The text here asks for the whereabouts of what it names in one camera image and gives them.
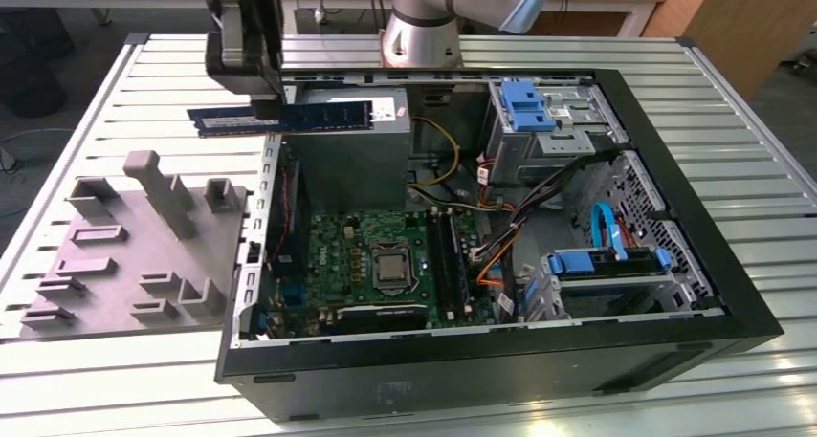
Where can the silver CPU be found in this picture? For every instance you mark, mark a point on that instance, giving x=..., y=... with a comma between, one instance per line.
x=391, y=269

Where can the installed RAM stick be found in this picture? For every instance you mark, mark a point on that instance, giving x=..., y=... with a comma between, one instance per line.
x=460, y=265

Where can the grey power supply unit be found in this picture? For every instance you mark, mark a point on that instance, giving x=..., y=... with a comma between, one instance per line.
x=347, y=169

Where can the black RAM slot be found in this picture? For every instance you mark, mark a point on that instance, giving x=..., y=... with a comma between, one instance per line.
x=435, y=265

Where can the wooden cabinet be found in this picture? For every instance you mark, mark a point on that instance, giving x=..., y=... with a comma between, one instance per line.
x=739, y=21

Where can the blue plastic drive latch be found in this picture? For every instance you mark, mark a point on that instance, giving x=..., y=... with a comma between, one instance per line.
x=523, y=104

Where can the hard disk in blue carrier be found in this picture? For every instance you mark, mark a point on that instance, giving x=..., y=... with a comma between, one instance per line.
x=574, y=263

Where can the metal disk bay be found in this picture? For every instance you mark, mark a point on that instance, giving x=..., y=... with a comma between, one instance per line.
x=613, y=281

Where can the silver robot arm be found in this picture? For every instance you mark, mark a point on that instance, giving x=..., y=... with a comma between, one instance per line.
x=420, y=40

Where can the metal drive cage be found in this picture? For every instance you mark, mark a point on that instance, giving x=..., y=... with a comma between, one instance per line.
x=574, y=145

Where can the blue RAM stick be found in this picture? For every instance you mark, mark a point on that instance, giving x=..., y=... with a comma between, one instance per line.
x=319, y=116

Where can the green motherboard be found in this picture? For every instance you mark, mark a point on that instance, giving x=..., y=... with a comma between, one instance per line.
x=395, y=226

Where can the black graphics card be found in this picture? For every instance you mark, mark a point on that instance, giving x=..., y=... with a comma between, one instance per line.
x=383, y=315

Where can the black PC case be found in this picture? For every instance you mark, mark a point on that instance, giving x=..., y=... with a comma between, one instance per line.
x=446, y=389

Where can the grey parts rack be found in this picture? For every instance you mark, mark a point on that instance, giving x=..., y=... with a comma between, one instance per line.
x=147, y=265

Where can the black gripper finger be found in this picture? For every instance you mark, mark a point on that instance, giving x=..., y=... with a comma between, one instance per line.
x=245, y=69

